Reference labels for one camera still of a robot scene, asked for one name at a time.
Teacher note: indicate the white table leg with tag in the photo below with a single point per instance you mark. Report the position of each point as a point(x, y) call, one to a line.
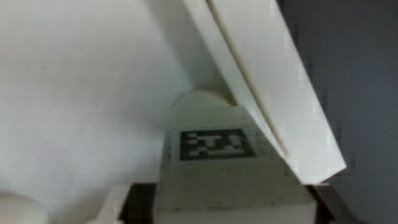
point(228, 184)

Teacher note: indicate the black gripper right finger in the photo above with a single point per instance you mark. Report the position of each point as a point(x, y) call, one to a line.
point(333, 211)

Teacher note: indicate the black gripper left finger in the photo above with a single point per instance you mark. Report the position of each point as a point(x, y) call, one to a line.
point(128, 205)

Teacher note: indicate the white square tabletop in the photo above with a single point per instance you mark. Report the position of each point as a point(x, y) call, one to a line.
point(102, 60)

